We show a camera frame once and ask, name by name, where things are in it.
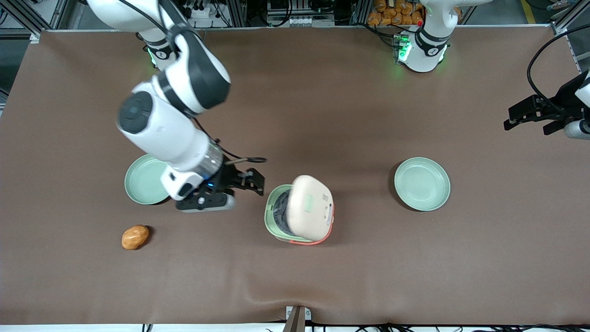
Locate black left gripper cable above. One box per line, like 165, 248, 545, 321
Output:
527, 24, 590, 118

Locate aluminium frame post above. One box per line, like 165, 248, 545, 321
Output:
14, 0, 71, 35
551, 0, 590, 36

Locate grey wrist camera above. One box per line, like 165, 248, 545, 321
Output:
176, 191, 236, 213
563, 119, 590, 141

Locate brown table cloth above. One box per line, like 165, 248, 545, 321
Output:
0, 25, 590, 326

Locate cream rice cooker orange trim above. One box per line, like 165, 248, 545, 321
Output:
264, 175, 335, 246

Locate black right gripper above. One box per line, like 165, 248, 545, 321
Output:
197, 159, 266, 199

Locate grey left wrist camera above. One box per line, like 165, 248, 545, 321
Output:
563, 119, 590, 141

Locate orange potato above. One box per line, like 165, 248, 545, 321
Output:
122, 225, 150, 250

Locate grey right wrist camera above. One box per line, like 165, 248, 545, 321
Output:
176, 191, 236, 213

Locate bag of orange bread rolls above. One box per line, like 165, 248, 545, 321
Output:
367, 0, 424, 27

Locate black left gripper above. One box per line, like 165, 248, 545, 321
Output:
503, 69, 590, 136

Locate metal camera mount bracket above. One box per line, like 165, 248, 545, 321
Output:
283, 306, 312, 332

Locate white power strip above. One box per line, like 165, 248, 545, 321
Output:
187, 4, 218, 20

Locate pale green round plate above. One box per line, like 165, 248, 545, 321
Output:
124, 154, 173, 205
394, 157, 451, 212

